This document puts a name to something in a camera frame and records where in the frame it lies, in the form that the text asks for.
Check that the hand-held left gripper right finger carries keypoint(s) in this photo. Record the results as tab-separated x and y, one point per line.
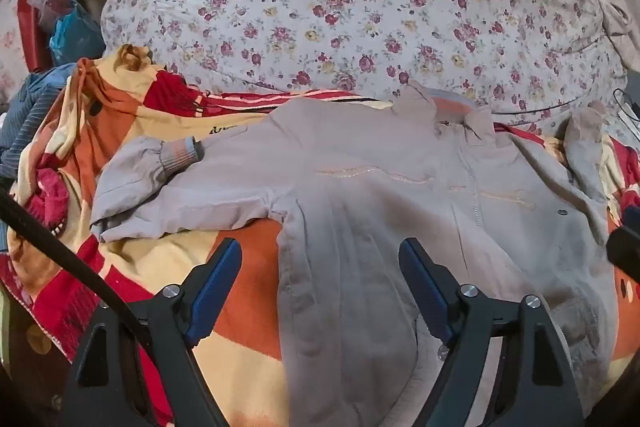
425	282

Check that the blue plastic bag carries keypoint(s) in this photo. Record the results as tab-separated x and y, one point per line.
70	34

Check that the blue striped cloth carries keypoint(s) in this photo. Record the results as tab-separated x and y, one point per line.
25	117

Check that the grey zip jacket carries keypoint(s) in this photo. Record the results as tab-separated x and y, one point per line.
360	207

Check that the orange red printed blanket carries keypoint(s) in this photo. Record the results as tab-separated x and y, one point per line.
125	267

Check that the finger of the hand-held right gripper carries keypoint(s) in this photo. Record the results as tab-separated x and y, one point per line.
625	247

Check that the floral quilt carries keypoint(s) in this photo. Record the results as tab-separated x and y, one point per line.
350	7

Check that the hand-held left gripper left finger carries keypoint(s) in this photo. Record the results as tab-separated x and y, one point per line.
215	287

